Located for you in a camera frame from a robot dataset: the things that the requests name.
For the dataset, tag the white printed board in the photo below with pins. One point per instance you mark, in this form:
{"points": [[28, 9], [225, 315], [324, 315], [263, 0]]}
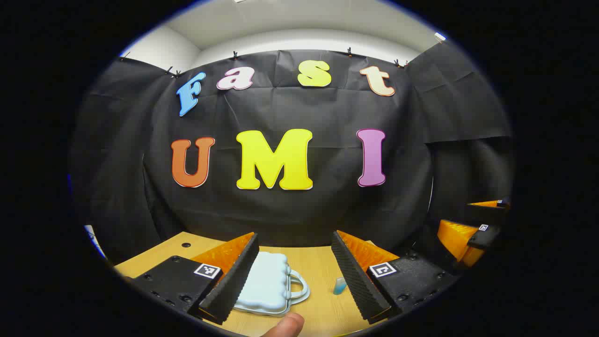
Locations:
{"points": [[93, 238]]}

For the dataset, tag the white blue skincare tube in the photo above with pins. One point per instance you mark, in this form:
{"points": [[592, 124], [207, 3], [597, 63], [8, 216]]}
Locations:
{"points": [[340, 285]]}

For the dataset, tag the light blue suitcase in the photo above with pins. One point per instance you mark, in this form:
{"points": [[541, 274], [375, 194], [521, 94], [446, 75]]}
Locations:
{"points": [[266, 281]]}

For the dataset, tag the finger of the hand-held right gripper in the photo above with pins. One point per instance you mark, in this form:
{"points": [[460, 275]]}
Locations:
{"points": [[486, 213], [456, 238]]}

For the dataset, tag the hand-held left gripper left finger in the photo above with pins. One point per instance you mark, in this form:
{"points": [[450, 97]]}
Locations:
{"points": [[234, 281]]}

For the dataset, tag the black backdrop cloth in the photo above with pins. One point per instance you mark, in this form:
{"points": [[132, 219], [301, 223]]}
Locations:
{"points": [[327, 210]]}

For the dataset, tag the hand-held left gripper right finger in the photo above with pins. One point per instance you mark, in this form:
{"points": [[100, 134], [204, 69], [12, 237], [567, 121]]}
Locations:
{"points": [[355, 281]]}

